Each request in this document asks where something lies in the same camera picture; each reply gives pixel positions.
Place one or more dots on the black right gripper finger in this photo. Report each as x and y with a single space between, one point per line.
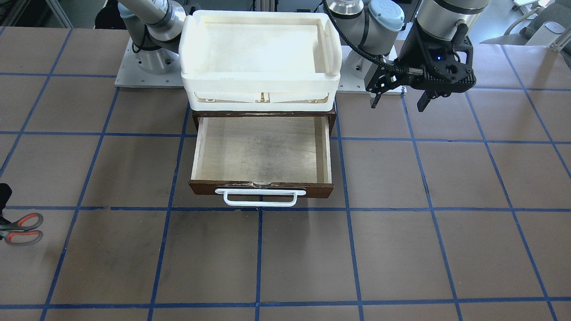
5 195

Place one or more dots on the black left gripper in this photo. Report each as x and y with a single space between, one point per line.
414 53

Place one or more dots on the grey orange scissors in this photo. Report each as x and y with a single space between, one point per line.
23 232

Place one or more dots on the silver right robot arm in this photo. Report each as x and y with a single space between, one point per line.
71 138

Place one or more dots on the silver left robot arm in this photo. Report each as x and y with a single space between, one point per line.
371 27

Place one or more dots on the wooden drawer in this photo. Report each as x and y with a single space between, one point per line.
278 153

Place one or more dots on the dark brown wooden cabinet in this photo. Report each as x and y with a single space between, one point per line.
331 115

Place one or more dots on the white plastic tray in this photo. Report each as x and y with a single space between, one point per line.
260 61

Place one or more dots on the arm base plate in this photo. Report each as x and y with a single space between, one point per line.
158 69
354 69

